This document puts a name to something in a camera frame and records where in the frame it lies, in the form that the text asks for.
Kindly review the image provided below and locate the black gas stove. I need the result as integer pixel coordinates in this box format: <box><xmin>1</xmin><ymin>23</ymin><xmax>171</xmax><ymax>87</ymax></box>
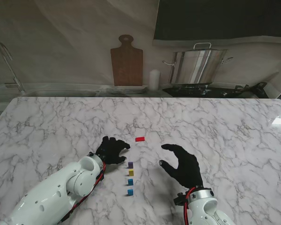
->
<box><xmin>163</xmin><ymin>82</ymin><xmax>237</xmax><ymax>98</ymax></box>

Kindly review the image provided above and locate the stack of white plates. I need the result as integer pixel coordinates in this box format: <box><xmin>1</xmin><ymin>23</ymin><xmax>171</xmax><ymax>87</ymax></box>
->
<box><xmin>106</xmin><ymin>84</ymin><xmax>148</xmax><ymax>95</ymax></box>

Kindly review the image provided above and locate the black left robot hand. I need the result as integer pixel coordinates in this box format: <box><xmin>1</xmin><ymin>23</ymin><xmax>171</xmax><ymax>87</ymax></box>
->
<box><xmin>95</xmin><ymin>135</ymin><xmax>131</xmax><ymax>165</ymax></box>

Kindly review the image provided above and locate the black right wrist camera bracket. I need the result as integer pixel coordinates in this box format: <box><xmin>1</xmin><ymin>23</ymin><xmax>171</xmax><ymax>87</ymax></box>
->
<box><xmin>173</xmin><ymin>192</ymin><xmax>188</xmax><ymax>206</ymax></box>

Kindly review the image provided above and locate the red left arm cable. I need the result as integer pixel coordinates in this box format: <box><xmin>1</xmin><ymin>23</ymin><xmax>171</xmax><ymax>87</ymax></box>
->
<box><xmin>65</xmin><ymin>161</ymin><xmax>106</xmax><ymax>216</ymax></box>

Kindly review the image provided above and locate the steel sink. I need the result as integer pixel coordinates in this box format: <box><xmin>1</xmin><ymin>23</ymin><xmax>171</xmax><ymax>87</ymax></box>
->
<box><xmin>0</xmin><ymin>83</ymin><xmax>101</xmax><ymax>97</ymax></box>

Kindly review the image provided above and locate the white candle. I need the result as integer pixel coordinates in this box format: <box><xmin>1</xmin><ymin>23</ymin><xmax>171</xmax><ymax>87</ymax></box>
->
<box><xmin>148</xmin><ymin>68</ymin><xmax>161</xmax><ymax>91</ymax></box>

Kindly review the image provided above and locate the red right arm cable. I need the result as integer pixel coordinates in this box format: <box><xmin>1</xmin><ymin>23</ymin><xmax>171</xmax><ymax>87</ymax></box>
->
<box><xmin>183</xmin><ymin>187</ymin><xmax>197</xmax><ymax>225</ymax></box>

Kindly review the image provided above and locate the dark range hood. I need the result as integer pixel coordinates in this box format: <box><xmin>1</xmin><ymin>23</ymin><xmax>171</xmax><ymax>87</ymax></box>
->
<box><xmin>153</xmin><ymin>0</ymin><xmax>281</xmax><ymax>41</ymax></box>

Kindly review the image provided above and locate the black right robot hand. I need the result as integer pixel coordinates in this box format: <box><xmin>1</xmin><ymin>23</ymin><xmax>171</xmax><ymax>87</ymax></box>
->
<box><xmin>158</xmin><ymin>143</ymin><xmax>205</xmax><ymax>189</ymax></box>

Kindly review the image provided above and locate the steel stockpot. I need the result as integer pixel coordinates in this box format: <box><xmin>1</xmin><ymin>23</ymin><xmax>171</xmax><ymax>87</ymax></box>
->
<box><xmin>163</xmin><ymin>42</ymin><xmax>234</xmax><ymax>85</ymax></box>

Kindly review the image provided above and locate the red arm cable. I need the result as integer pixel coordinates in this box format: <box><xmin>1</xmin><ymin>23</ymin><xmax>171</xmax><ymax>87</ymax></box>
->
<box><xmin>183</xmin><ymin>187</ymin><xmax>197</xmax><ymax>225</ymax></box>
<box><xmin>65</xmin><ymin>161</ymin><xmax>106</xmax><ymax>216</ymax></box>

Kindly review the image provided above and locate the brown wooden cutting board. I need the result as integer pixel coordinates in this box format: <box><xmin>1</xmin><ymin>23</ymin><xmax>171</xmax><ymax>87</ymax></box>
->
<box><xmin>110</xmin><ymin>34</ymin><xmax>144</xmax><ymax>87</ymax></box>

